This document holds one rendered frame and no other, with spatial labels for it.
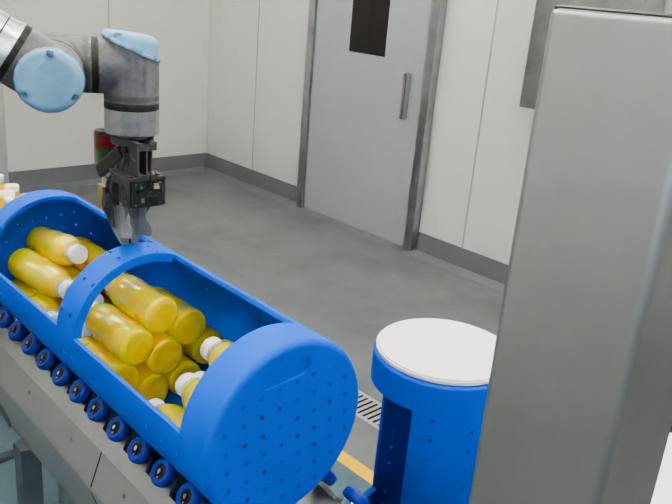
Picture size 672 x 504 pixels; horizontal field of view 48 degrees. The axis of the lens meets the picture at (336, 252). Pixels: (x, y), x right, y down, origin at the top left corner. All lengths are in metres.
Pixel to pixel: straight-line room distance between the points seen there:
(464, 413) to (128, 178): 0.74
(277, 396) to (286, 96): 5.16
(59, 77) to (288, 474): 0.65
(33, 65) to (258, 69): 5.32
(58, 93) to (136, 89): 0.18
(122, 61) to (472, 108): 3.74
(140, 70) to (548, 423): 1.05
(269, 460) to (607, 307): 0.86
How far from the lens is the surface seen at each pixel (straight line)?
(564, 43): 0.29
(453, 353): 1.51
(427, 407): 1.44
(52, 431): 1.57
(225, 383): 1.02
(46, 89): 1.14
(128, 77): 1.28
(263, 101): 6.36
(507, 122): 4.70
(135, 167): 1.30
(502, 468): 0.35
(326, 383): 1.12
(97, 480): 1.42
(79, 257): 1.61
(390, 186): 5.29
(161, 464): 1.25
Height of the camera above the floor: 1.70
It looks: 19 degrees down
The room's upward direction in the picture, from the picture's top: 5 degrees clockwise
